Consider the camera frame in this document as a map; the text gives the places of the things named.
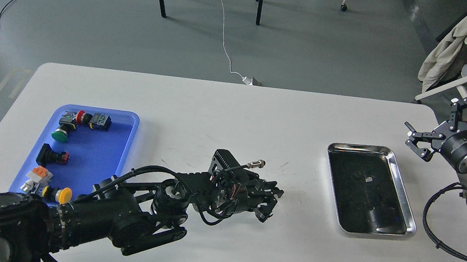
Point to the green push button switch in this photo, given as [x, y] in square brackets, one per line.
[67, 124]

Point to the red push button switch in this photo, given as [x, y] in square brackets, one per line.
[95, 121]

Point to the yellow push button switch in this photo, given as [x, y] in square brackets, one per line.
[57, 195]

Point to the orange grey contact block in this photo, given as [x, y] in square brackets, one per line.
[38, 178]

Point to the blue plastic tray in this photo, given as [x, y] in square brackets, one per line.
[94, 154]

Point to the silver metal tray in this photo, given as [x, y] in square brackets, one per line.
[376, 205]

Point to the black robot arm image left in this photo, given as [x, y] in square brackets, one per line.
[141, 210]

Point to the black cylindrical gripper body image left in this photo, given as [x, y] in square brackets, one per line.
[234, 197]

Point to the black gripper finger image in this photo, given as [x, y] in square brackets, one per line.
[261, 187]
[435, 140]
[458, 113]
[263, 207]

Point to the black switch with red tip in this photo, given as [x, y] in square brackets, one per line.
[47, 155]

